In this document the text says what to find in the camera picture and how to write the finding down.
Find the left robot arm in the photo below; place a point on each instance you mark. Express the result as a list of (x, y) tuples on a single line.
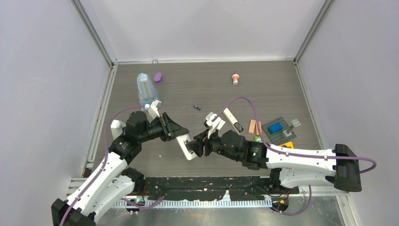
[(113, 179)]

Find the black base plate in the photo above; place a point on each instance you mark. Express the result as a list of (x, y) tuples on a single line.
[(242, 188)]

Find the purple plastic cap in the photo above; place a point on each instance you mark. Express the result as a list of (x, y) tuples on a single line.
[(158, 78)]

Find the small toy figurine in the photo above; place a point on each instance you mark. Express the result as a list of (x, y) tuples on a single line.
[(235, 78)]

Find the yellow triangular tool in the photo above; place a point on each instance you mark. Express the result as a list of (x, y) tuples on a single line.
[(287, 145)]

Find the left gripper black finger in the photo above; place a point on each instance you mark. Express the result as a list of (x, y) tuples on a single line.
[(172, 126), (173, 134)]

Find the white trapezoid block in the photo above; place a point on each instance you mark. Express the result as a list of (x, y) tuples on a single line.
[(117, 128)]

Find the wooden block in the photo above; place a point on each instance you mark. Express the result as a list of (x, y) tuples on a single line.
[(252, 125), (258, 128)]

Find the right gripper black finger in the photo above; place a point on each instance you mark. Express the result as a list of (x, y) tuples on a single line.
[(196, 146), (201, 137)]

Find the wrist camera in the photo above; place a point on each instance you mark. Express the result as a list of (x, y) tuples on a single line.
[(213, 123), (152, 108)]

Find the green toy with eyes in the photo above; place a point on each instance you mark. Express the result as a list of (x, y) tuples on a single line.
[(257, 139)]

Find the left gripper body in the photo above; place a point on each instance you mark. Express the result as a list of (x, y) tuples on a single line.
[(167, 134)]

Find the small grey lego piece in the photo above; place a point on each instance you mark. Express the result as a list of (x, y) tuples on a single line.
[(289, 131)]

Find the left wooden block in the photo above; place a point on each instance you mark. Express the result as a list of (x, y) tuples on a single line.
[(252, 125)]

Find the right wooden block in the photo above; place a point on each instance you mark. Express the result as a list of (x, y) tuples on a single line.
[(258, 128)]

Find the grey lego baseplate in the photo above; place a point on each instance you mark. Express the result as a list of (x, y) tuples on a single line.
[(278, 138)]

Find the blue lego brick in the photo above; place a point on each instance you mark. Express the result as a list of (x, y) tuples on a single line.
[(274, 128)]

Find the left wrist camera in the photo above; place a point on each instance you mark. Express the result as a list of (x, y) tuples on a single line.
[(152, 108)]

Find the white remote control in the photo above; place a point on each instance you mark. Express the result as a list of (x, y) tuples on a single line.
[(183, 141)]

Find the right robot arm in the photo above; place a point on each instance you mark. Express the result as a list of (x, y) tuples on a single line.
[(288, 167)]

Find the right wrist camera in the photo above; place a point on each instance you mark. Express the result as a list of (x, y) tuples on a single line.
[(213, 123)]

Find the blue metronome in plastic wrap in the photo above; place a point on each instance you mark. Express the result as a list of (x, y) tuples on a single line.
[(147, 93)]

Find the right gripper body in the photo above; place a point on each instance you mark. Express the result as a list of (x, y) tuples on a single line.
[(212, 144)]

